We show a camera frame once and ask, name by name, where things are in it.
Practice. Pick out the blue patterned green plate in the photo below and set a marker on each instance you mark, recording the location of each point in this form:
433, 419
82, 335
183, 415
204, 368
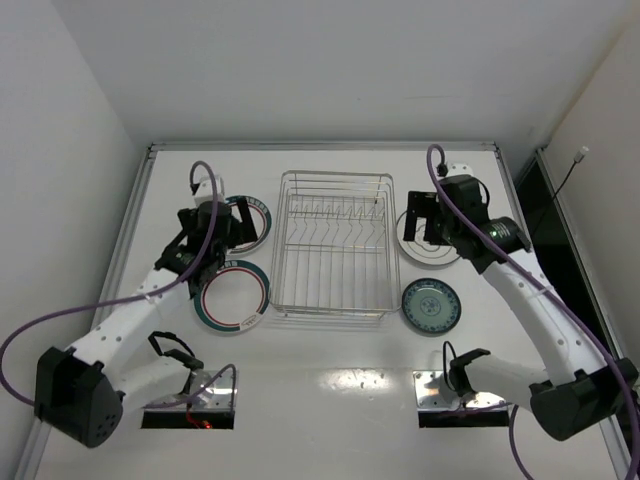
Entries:
431, 306

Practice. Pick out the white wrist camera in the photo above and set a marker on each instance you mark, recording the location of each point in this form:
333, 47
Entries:
458, 169
208, 189

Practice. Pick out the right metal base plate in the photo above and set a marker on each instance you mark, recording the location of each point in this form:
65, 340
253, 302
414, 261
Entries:
433, 396

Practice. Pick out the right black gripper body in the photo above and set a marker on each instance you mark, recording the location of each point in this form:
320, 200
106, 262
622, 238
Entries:
428, 220

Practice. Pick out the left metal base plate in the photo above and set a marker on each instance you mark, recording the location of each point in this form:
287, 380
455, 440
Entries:
203, 395

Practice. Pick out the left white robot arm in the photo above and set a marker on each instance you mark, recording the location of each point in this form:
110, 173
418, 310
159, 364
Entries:
83, 391

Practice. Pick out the metal base plate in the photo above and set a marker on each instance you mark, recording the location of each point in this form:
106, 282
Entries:
433, 396
203, 395

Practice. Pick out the green-rimmed white plate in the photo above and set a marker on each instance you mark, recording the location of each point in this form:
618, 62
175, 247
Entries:
235, 299
262, 221

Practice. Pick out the metal wire dish rack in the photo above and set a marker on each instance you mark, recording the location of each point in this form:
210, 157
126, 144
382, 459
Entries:
335, 250

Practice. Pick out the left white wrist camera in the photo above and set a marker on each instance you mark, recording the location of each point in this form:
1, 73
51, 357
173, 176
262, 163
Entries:
208, 189

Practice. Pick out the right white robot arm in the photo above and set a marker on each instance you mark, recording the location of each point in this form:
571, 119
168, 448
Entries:
576, 388

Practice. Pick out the white plate with dark rim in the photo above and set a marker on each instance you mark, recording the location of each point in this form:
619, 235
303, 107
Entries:
421, 252

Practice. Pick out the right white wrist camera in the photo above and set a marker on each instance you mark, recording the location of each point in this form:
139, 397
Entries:
458, 169

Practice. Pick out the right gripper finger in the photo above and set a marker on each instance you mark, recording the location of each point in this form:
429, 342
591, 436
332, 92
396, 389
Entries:
435, 233
420, 205

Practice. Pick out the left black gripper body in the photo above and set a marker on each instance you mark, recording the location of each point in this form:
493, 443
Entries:
234, 226

